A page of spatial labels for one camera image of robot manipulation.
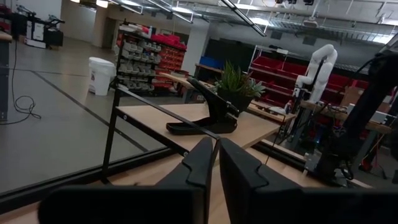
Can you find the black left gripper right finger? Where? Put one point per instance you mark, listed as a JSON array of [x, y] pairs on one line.
[[280, 205]]

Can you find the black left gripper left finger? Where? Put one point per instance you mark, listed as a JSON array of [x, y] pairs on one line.
[[140, 205]]

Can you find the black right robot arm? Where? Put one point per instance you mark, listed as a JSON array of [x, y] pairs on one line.
[[370, 109]]

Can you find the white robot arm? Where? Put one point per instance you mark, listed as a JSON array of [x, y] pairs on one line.
[[320, 71]]

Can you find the wooden shelf riser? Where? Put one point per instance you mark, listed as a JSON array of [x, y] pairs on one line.
[[149, 116]]

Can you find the wooden workbench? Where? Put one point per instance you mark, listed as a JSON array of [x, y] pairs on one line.
[[334, 114], [264, 114]]

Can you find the black stapler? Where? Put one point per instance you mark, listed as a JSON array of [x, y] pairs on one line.
[[217, 121]]

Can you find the potted succulent plant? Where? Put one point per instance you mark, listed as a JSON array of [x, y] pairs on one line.
[[233, 84]]

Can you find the white bucket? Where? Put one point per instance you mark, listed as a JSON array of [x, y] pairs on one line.
[[101, 76]]

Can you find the red bin shelving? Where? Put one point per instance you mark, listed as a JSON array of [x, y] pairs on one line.
[[273, 67]]

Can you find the storage rack with bins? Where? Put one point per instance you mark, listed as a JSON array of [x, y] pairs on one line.
[[140, 59]]

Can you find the blue bin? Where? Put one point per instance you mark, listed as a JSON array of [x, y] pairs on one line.
[[211, 62]]

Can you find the ceiling light bar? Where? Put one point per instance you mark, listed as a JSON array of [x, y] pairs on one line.
[[245, 18]]

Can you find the black equipment cart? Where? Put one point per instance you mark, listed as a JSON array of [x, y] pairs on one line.
[[43, 31]]

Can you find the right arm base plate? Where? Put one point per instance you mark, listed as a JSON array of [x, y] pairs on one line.
[[314, 165]]

